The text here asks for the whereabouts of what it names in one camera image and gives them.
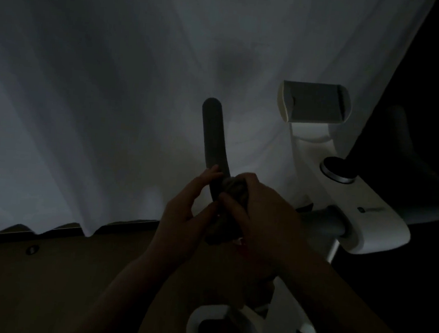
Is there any person's left forearm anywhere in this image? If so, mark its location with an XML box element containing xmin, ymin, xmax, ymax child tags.
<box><xmin>63</xmin><ymin>247</ymin><xmax>181</xmax><ymax>333</ymax></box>

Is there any grey white tablet holder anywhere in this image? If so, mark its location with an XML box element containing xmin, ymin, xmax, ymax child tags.
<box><xmin>275</xmin><ymin>79</ymin><xmax>354</xmax><ymax>129</ymax></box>

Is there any person's right forearm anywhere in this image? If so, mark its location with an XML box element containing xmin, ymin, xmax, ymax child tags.
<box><xmin>270</xmin><ymin>246</ymin><xmax>438</xmax><ymax>333</ymax></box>

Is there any white hanging sheet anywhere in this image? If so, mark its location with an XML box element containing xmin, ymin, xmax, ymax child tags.
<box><xmin>0</xmin><ymin>0</ymin><xmax>436</xmax><ymax>282</ymax></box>

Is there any white exercise bike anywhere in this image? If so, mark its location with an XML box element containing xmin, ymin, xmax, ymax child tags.
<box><xmin>182</xmin><ymin>72</ymin><xmax>439</xmax><ymax>333</ymax></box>

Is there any grey cleaning cloth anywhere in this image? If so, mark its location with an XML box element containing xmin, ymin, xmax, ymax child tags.
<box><xmin>204</xmin><ymin>173</ymin><xmax>252</xmax><ymax>248</ymax></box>

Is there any person's left hand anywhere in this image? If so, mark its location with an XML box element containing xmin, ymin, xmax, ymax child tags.
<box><xmin>143</xmin><ymin>159</ymin><xmax>226</xmax><ymax>276</ymax></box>

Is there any person's right hand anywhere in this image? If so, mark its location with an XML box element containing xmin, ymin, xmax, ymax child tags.
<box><xmin>212</xmin><ymin>170</ymin><xmax>319</xmax><ymax>280</ymax></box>

